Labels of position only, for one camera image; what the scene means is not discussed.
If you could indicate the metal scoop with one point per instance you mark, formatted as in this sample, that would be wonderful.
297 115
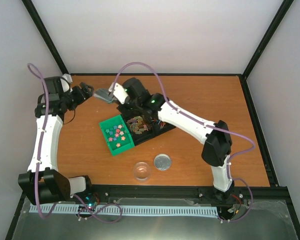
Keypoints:
104 95

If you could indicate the silver jar lid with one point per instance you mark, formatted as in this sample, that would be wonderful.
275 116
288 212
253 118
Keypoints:
162 162

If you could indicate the black plastic bin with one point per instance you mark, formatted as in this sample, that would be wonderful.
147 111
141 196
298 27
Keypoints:
142 131

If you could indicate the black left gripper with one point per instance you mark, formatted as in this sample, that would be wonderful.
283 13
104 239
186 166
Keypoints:
82 96

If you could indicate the clear plastic jar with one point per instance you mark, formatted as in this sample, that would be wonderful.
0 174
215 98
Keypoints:
141 171

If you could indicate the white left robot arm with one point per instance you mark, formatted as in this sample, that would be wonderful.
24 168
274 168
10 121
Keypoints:
43 183

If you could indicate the light blue cable duct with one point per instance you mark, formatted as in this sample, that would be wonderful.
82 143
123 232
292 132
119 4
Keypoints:
140 211

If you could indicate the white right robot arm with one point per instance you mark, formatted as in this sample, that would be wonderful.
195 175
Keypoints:
160 114

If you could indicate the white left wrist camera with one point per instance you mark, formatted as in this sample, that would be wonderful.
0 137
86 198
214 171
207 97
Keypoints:
68 78

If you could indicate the green plastic bin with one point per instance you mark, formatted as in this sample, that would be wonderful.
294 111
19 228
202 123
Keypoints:
117 135

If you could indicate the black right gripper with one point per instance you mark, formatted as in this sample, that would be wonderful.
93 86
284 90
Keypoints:
126 112

